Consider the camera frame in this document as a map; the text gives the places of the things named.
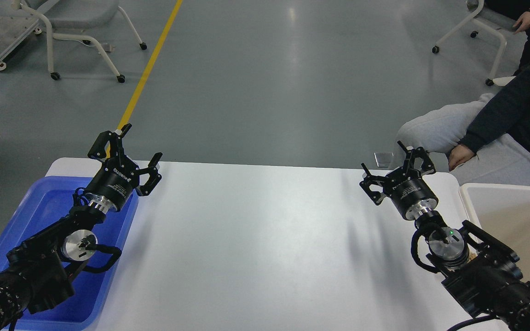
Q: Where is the white chair on castors right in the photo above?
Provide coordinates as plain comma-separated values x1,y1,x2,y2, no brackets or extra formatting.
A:
432,0,518,87

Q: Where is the seated person's hand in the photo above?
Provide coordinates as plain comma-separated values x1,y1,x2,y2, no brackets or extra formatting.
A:
448,144,475,171

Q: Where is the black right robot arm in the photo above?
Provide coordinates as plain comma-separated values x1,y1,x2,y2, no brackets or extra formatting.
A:
359,142,530,331

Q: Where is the second person's hand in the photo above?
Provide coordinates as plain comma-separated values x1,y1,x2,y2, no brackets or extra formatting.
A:
513,11,530,34

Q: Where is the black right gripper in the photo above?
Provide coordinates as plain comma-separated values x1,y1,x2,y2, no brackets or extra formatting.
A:
359,141,439,221

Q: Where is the white chair on castors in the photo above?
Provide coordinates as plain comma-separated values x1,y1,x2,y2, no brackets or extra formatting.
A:
432,0,518,87
12,0,147,83

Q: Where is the metal floor plate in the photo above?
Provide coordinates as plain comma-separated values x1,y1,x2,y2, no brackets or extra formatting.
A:
374,152,394,168

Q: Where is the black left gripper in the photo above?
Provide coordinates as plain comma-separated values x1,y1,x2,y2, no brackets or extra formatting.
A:
84,123,163,212

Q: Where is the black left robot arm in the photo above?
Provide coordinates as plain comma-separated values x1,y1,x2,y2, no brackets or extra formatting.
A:
0,123,162,331

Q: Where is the white plastic bin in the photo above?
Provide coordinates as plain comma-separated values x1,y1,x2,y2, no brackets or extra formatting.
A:
459,183,530,280

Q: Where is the seated person in grey trousers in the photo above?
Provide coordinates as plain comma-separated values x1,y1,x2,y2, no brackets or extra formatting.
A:
389,66,530,186

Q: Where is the white chair on castors left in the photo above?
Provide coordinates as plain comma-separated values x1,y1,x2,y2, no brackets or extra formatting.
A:
12,0,147,83

